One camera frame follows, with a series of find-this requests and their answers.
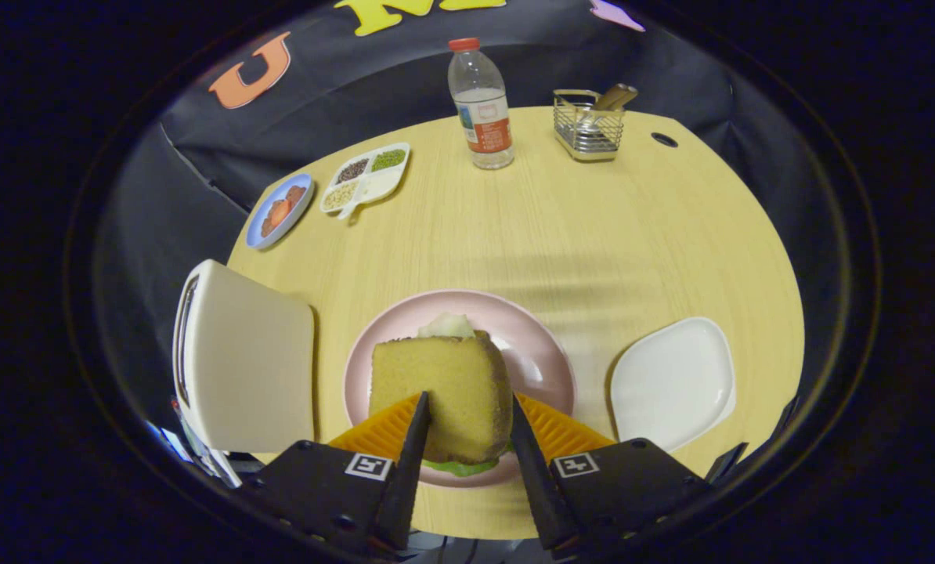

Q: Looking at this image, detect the pink round plate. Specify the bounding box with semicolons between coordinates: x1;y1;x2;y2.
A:
344;289;576;490

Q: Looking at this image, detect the white divided grain tray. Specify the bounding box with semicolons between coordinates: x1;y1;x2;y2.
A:
319;143;411;220

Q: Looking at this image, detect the clear plastic water bottle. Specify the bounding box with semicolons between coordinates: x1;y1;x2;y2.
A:
447;38;515;171

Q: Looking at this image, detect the metal wire cutlery holder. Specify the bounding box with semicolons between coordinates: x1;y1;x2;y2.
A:
553;89;626;163

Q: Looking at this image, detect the white square plate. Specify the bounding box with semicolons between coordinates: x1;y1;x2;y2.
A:
608;316;737;454

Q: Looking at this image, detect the white toaster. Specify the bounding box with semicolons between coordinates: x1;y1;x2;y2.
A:
171;259;316;455

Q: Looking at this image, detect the black backdrop cloth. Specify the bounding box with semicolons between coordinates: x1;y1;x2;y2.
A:
96;0;848;471

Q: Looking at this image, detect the blue round plate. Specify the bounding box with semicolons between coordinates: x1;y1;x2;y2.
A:
246;173;315;251

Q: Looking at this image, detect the green lettuce leaf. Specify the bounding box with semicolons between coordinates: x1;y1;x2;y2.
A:
417;312;511;479

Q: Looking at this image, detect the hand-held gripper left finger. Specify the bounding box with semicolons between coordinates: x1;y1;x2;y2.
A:
240;392;433;553

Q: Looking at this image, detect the toasted bread slice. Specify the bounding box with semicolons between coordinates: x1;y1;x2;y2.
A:
368;330;514;465

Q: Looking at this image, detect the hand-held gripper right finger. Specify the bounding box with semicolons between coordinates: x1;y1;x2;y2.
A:
509;392;711;553

